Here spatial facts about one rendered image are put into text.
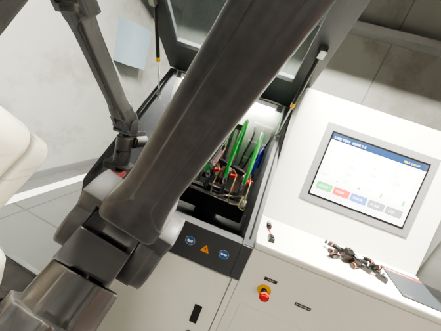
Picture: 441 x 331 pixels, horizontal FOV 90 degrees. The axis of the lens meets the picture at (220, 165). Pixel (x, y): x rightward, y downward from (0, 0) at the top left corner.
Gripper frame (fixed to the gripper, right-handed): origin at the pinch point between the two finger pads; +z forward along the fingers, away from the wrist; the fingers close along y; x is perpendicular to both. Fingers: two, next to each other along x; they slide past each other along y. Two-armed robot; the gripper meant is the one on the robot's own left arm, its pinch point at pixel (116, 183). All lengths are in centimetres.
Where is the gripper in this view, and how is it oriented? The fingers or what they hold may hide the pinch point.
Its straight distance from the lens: 95.2
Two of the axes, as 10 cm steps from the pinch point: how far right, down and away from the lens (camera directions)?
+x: -1.9, 2.7, -9.5
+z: -3.1, 9.0, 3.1
